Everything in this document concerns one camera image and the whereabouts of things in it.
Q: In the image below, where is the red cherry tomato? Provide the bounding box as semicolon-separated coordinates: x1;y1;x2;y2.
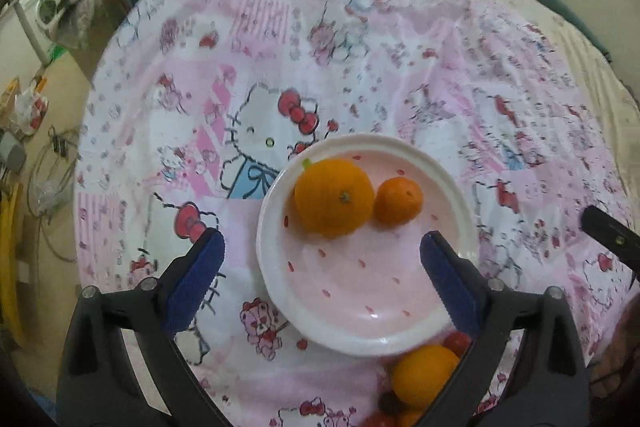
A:
442;331;472;359
360;411;397;427

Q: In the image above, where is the medium orange with sticker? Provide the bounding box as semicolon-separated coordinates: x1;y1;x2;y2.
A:
390;345;460;410

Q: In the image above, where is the small mandarin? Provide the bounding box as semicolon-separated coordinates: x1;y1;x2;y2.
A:
373;176;424;228
395;410;424;427

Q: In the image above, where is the large orange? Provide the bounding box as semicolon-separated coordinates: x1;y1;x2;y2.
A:
293;158;375;239

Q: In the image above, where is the person's right hand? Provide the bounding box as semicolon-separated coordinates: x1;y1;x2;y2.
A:
590;296;639;398

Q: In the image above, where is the pink strawberry plate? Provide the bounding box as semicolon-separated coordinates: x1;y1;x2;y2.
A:
256;133;478;357

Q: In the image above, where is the pink Hello Kitty bedsheet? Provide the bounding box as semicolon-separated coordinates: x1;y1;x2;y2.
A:
74;0;639;426

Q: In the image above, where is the white washing machine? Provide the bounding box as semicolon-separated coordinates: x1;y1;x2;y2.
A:
13;0;61;66

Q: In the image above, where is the grey cable loop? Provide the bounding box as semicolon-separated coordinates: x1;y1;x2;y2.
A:
24;126;84;266

